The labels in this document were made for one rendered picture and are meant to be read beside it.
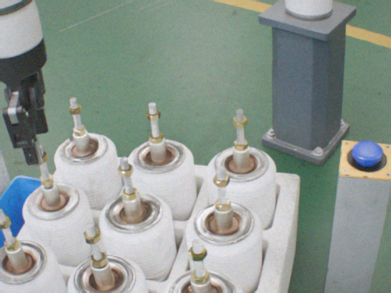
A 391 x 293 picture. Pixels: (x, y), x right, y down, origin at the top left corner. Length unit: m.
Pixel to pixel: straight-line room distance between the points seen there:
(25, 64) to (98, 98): 0.84
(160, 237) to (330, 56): 0.53
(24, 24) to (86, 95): 0.88
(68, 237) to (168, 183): 0.16
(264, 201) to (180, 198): 0.12
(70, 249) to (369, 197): 0.40
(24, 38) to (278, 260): 0.43
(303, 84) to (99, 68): 0.65
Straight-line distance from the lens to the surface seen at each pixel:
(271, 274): 0.81
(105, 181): 0.91
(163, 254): 0.81
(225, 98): 1.46
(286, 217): 0.88
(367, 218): 0.80
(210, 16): 1.86
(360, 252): 0.84
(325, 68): 1.16
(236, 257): 0.75
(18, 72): 0.69
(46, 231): 0.83
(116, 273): 0.74
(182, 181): 0.87
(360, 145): 0.77
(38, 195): 0.86
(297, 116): 1.23
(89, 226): 0.66
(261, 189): 0.84
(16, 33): 0.67
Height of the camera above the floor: 0.79
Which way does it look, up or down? 37 degrees down
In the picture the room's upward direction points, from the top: 5 degrees counter-clockwise
